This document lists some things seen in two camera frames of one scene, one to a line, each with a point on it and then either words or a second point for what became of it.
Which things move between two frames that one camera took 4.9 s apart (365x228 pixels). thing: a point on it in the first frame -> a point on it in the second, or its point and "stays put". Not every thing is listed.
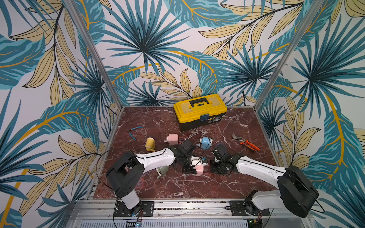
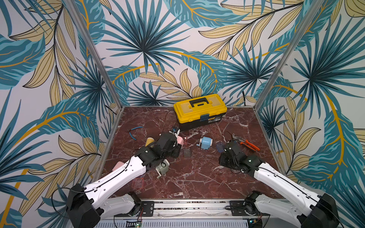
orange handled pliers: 245,143 stays put
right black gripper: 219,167 -> 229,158
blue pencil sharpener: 205,142 stays put
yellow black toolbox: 199,110 stays put
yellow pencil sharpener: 150,144 stays put
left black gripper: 189,170 -> 177,150
